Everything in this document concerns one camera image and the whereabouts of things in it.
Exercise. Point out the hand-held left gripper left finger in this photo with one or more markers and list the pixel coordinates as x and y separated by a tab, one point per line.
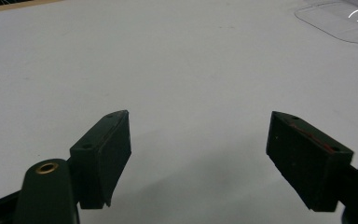
101	161

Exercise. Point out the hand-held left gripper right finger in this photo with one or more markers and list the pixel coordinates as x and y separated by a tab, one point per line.
307	165

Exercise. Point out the clear plastic container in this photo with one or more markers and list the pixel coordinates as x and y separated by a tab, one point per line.
341	21

